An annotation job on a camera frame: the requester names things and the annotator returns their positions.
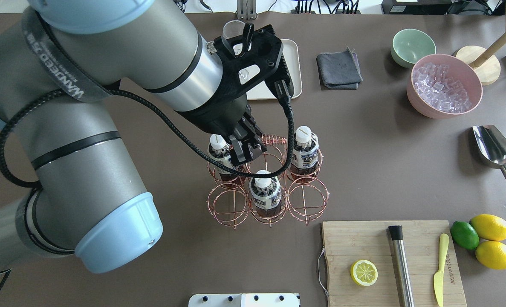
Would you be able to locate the wooden cup tree stand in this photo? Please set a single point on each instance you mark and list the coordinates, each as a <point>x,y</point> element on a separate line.
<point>483,61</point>

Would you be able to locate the copper wire bottle basket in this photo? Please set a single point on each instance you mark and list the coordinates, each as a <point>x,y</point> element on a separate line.
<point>297,191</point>

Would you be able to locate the tea bottle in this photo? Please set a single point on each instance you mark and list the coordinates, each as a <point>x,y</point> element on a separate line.
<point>266,196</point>
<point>305,153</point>
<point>220,151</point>

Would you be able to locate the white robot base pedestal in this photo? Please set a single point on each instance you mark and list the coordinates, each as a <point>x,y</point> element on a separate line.
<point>285,299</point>

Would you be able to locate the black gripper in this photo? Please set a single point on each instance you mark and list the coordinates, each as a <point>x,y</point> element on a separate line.
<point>217,117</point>

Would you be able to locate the steel muddler black tip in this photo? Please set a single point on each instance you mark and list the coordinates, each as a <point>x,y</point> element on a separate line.
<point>396,234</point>

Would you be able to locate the green lime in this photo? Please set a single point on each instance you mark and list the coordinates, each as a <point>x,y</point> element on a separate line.
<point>464,235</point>

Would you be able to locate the yellow plastic knife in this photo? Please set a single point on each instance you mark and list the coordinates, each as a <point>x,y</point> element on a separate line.
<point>438,278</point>

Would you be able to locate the yellow lemon outer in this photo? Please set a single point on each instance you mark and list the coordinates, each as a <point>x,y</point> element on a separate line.
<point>492,254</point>

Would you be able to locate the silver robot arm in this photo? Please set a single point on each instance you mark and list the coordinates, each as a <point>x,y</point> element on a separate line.
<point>58,64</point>

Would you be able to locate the bamboo cutting board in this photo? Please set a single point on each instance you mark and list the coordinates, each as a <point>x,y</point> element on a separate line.
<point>345,242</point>

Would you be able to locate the wine glass on tray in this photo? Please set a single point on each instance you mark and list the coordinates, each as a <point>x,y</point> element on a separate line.
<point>232,29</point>

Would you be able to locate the half lemon slice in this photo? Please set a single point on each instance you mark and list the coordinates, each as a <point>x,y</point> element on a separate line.
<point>364,273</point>

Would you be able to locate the yellow lemon near board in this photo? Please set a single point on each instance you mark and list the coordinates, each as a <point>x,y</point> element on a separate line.
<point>489,227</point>

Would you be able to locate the mint green bowl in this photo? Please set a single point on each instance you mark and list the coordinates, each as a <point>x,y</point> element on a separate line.
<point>410,45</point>

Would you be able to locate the pink bowl of ice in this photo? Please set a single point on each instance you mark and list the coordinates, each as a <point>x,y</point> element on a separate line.
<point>441,86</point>

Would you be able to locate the steel ice scoop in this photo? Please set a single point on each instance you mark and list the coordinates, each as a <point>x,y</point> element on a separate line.
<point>491,144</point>

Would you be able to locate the grey folded cloth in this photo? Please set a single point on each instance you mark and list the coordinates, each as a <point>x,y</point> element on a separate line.
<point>339,70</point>

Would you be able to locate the cream serving tray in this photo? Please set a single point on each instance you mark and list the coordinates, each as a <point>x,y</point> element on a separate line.
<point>291,55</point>

